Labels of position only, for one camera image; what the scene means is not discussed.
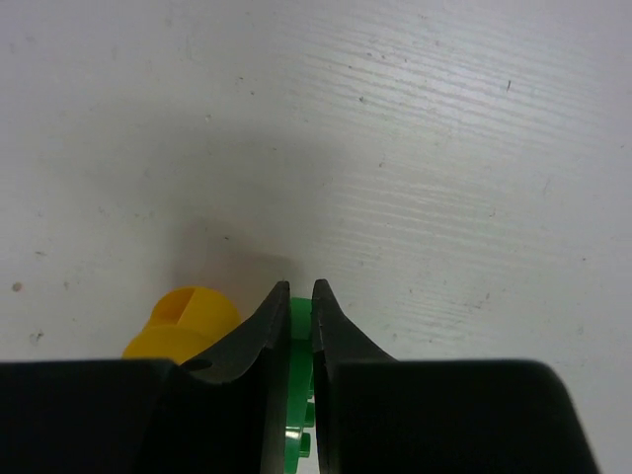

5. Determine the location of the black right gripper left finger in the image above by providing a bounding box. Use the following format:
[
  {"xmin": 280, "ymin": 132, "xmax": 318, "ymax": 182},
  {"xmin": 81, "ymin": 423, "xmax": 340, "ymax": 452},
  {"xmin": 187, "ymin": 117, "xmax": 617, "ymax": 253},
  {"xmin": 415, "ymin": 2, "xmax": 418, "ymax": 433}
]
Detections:
[{"xmin": 1, "ymin": 281, "xmax": 290, "ymax": 473}]

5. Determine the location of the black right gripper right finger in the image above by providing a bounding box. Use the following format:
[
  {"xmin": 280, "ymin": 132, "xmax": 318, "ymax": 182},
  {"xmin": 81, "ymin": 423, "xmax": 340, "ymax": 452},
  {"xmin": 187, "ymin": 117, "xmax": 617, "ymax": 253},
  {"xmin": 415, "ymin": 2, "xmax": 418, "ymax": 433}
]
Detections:
[{"xmin": 311, "ymin": 279, "xmax": 597, "ymax": 473}]

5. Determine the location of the green lego plate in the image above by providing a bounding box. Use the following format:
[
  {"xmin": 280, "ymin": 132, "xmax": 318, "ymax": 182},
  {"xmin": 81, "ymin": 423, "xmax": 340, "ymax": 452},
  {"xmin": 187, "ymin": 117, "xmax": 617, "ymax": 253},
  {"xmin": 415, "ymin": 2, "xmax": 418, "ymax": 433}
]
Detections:
[{"xmin": 283, "ymin": 297, "xmax": 316, "ymax": 473}]

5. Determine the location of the yellow oval lego piece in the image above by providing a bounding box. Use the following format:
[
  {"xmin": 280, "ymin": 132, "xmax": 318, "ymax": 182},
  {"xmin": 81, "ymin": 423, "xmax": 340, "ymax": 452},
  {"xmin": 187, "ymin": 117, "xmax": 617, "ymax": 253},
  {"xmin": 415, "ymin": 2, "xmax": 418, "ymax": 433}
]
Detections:
[{"xmin": 122, "ymin": 286, "xmax": 242, "ymax": 364}]

